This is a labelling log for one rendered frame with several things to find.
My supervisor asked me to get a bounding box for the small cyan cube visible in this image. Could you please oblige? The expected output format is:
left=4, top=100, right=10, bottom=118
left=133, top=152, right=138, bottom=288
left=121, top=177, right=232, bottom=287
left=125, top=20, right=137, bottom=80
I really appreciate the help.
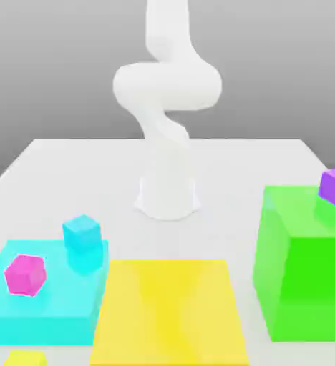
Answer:
left=62, top=214, right=102, bottom=251

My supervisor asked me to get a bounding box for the small pink cube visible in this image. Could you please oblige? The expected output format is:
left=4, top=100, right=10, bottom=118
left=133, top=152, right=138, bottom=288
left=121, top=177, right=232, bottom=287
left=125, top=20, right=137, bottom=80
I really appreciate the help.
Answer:
left=3, top=254, right=48, bottom=297

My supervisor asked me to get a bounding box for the small yellow cube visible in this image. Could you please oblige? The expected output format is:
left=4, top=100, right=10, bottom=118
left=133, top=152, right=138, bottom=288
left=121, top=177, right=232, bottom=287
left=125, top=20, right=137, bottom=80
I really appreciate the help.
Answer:
left=3, top=350, right=48, bottom=366

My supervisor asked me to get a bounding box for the large yellow box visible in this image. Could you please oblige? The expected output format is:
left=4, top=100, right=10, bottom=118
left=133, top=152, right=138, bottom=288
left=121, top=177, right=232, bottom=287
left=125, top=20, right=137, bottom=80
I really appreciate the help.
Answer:
left=89, top=259, right=250, bottom=366

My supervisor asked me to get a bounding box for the large cyan box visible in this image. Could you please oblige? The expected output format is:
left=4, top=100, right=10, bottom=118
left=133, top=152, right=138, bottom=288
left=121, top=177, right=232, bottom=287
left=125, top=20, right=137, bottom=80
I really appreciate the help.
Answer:
left=0, top=239, right=110, bottom=347

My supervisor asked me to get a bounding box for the large green box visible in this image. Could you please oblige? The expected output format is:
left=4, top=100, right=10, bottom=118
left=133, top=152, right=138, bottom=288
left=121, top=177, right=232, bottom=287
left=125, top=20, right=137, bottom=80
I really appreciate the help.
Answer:
left=252, top=184, right=335, bottom=343

